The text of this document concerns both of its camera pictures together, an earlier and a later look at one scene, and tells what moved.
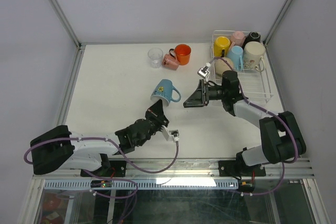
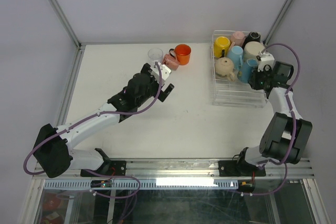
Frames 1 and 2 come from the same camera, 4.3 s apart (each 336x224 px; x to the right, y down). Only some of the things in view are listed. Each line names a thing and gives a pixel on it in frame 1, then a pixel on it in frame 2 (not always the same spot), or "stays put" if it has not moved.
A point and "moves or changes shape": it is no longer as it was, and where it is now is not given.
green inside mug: x=254 y=52 stays put
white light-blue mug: x=236 y=55 stays put
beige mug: x=221 y=66 stays put
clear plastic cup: x=155 y=55 stays put
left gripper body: x=155 y=122 → x=155 y=88
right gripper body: x=217 y=93 → x=259 y=78
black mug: x=252 y=36 stays put
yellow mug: x=221 y=43 stays put
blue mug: x=163 y=91 moves or changes shape
